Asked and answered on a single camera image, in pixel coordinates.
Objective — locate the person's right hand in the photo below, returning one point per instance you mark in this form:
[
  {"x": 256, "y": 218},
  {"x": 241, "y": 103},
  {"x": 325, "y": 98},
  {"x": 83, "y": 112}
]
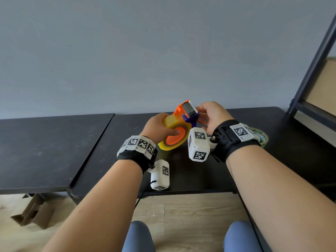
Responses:
[{"x": 216, "y": 115}]

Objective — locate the person's left hand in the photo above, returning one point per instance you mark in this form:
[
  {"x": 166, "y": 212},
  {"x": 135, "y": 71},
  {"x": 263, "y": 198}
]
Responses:
[{"x": 153, "y": 129}]

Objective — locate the yellow tape roll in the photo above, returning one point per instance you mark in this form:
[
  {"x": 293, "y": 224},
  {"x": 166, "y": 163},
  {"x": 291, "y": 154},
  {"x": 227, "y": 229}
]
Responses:
[{"x": 172, "y": 122}]

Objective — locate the orange and blue tape dispenser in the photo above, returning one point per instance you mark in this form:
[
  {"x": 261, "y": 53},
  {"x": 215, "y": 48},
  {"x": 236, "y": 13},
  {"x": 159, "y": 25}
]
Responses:
[{"x": 174, "y": 139}]

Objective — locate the green printed tape roll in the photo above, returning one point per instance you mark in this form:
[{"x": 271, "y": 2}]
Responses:
[{"x": 263, "y": 139}]

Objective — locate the person's right forearm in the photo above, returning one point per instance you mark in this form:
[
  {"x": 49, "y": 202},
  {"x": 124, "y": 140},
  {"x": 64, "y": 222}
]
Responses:
[{"x": 278, "y": 204}]

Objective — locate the person's left forearm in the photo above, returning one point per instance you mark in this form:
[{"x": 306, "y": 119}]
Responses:
[{"x": 102, "y": 212}]

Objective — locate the person's left leg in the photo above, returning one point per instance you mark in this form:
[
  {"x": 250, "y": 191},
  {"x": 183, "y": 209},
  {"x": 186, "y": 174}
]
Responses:
[{"x": 137, "y": 240}]

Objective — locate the person's leg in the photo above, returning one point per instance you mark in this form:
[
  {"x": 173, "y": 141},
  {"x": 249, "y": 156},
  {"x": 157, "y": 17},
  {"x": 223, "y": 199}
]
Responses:
[
  {"x": 239, "y": 240},
  {"x": 137, "y": 240}
]

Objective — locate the person's right leg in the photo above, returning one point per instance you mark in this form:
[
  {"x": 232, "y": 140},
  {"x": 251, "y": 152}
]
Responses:
[{"x": 239, "y": 240}]

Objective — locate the left wristband with markers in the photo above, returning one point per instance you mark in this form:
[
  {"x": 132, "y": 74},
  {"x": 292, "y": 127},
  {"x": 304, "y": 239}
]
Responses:
[{"x": 136, "y": 152}]

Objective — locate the wristband with markers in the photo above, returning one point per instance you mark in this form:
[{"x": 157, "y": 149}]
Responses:
[
  {"x": 231, "y": 141},
  {"x": 136, "y": 152}
]

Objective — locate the right wristband with markers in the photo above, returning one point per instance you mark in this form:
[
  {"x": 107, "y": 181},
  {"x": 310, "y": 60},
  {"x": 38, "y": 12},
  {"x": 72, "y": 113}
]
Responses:
[{"x": 231, "y": 141}]

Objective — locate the cardboard box on shelf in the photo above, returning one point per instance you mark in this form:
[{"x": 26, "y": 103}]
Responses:
[{"x": 323, "y": 89}]

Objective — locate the brown cardboard piece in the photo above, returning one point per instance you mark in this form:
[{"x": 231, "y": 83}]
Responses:
[{"x": 35, "y": 212}]

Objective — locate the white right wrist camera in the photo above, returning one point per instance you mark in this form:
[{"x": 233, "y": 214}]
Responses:
[{"x": 199, "y": 145}]

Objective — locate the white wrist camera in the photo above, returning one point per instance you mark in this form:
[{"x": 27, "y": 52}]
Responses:
[
  {"x": 160, "y": 178},
  {"x": 199, "y": 145}
]

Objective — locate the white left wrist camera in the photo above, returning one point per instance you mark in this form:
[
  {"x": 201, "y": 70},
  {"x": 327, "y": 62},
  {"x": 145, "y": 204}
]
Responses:
[{"x": 160, "y": 178}]

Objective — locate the black metal shelf frame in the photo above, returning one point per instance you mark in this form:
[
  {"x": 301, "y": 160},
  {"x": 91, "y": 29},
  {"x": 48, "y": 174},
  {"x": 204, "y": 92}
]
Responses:
[{"x": 307, "y": 83}]

